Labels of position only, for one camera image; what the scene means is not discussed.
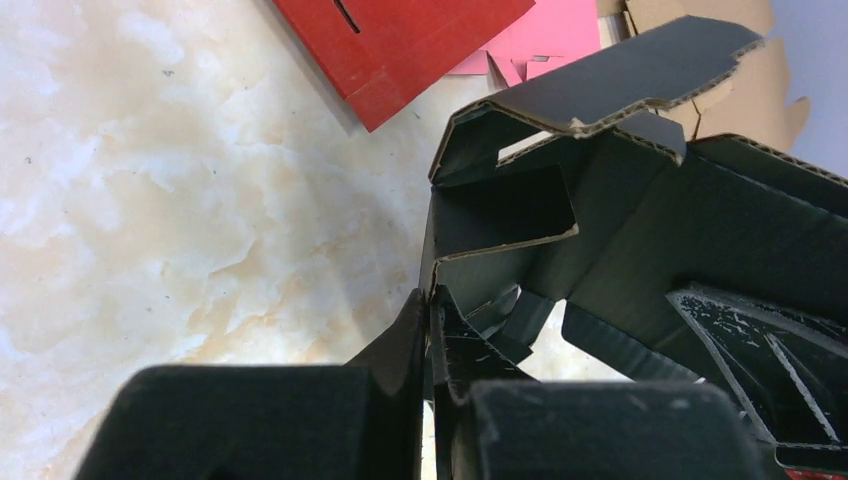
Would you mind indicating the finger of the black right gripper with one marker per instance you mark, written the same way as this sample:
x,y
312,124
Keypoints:
x,y
493,421

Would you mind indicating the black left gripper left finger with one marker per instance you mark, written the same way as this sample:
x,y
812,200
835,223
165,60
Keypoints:
x,y
359,420

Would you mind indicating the black scratched left gripper right finger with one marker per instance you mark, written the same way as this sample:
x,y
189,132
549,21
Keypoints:
x,y
787,369

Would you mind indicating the black corrugated paper box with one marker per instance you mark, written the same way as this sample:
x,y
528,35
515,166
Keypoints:
x,y
574,186

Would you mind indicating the brown flat cardboard sheets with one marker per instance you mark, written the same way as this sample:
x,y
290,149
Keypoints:
x,y
753,101

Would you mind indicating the red flat cardboard sheet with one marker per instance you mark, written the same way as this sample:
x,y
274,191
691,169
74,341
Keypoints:
x,y
379,55

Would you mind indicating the pink flat cardboard sheet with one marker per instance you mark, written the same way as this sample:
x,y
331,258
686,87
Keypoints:
x,y
552,34

